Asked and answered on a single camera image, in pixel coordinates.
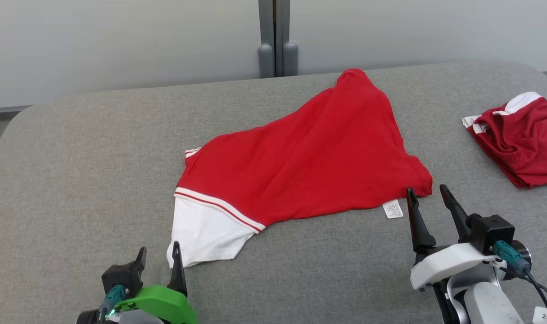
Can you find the right black cable teal connector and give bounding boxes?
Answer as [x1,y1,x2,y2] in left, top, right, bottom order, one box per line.
[489,240,547,312]

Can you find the grey partition post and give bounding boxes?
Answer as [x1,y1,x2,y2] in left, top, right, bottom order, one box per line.
[258,0,299,78]

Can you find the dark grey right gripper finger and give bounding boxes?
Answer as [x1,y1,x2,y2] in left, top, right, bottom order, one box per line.
[439,184,481,244]
[406,188,437,254]

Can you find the left black cable teal connector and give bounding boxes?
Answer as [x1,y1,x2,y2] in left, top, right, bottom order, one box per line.
[99,284,130,321]

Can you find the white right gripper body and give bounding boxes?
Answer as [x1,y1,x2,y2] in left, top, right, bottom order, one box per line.
[410,243,499,292]

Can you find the red shirt with white sleeve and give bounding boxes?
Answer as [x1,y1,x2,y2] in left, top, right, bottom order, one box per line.
[167,68,433,269]

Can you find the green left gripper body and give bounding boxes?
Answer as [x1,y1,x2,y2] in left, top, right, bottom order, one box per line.
[113,285,198,324]

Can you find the black cable teal connector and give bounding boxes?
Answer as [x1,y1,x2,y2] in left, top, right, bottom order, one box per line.
[489,240,547,312]
[99,284,130,321]

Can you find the red shorts with white stripe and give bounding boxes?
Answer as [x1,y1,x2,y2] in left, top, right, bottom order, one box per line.
[462,92,547,189]

